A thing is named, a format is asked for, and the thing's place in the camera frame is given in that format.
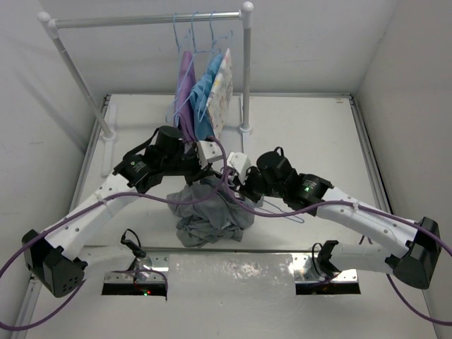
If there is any purple t shirt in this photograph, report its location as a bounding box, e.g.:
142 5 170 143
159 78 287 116
173 51 196 142

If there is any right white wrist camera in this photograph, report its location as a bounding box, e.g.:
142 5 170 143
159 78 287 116
227 152 251 184

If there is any light blue t shirt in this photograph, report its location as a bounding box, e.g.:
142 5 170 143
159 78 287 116
190 53 223 141

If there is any white patterned t shirt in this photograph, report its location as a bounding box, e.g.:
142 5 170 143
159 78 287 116
206 48 233 139

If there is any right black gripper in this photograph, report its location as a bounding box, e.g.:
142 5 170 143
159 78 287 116
232 164 285 203

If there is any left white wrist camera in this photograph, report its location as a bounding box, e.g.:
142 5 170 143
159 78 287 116
196 141 223 168

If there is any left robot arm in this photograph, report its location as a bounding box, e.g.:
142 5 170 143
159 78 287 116
22 126 223 298

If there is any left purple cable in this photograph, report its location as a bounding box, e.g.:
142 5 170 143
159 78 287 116
0 139 234 331

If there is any grey t shirt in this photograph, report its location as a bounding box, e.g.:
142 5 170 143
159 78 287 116
167 177 255 247

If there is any light blue wire hanger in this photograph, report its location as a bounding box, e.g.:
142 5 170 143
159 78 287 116
258 200 304 224

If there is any white front cover panel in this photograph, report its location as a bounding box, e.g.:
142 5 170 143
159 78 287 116
28 254 435 338

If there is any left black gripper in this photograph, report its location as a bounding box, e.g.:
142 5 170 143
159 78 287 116
160 142 214 186

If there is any light blue hanger with purple shirt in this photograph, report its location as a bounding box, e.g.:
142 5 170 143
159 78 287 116
165 14 195 123

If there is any white garment rack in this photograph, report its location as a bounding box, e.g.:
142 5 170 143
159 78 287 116
37 1 255 178

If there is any light blue hanger with patterned shirt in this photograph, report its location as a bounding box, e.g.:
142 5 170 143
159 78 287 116
209 11 234 55

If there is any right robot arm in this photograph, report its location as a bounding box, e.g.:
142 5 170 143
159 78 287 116
227 147 441 290

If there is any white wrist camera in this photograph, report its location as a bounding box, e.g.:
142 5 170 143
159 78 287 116
227 152 251 184
196 141 223 168

